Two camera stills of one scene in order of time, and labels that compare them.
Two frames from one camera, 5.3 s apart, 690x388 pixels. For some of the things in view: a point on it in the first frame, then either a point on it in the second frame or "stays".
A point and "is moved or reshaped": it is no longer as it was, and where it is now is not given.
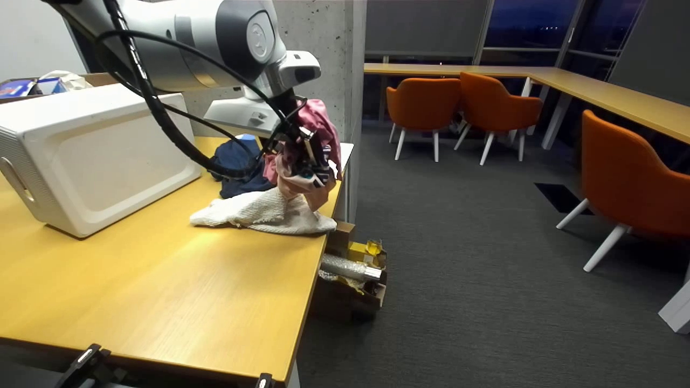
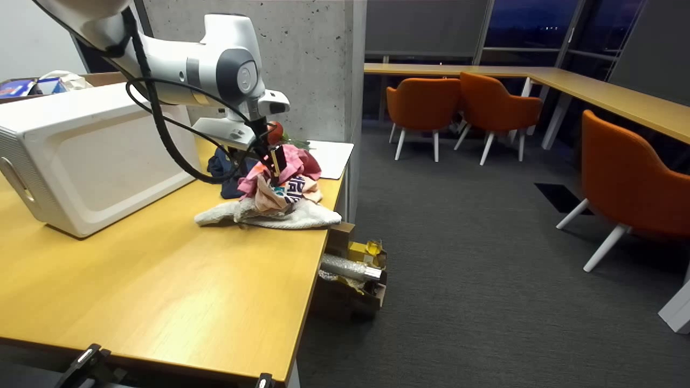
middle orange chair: (490, 109) stays
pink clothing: (312, 140) is moved or reshaped
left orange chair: (429, 105) stays
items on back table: (52, 82) stays
